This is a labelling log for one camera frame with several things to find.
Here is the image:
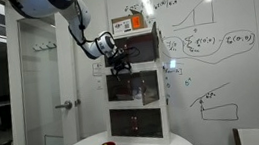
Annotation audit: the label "white three-tier cabinet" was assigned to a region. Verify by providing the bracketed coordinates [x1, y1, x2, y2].
[93, 20, 181, 145]

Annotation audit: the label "dark translucent cabinet door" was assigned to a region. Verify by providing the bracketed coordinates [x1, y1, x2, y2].
[137, 68, 162, 107]
[108, 106, 138, 141]
[102, 33, 156, 68]
[131, 105, 165, 142]
[149, 21, 163, 62]
[105, 70, 143, 104]

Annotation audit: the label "white light switch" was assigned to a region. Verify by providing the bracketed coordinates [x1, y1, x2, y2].
[95, 77, 105, 91]

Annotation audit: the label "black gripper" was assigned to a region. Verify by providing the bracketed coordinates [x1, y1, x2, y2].
[105, 46, 134, 78]

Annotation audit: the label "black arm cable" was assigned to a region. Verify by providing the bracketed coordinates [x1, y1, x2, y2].
[72, 0, 89, 46]

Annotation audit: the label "white wall sign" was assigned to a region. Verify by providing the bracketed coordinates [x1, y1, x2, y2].
[91, 61, 105, 78]

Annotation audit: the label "white item in cabinet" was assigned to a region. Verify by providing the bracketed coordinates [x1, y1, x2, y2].
[130, 83, 148, 100]

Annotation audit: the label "large wall whiteboard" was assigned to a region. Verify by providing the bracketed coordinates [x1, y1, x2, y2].
[104, 0, 259, 145]

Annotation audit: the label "white room door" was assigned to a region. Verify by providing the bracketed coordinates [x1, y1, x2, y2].
[0, 3, 91, 145]

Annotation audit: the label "brown cardboard box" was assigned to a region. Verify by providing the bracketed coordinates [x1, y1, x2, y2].
[110, 8, 149, 36]

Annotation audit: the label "silver door handle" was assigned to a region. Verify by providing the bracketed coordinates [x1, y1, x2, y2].
[54, 99, 74, 112]

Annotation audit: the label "wall coat hooks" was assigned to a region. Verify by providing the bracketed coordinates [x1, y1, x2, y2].
[31, 40, 59, 53]

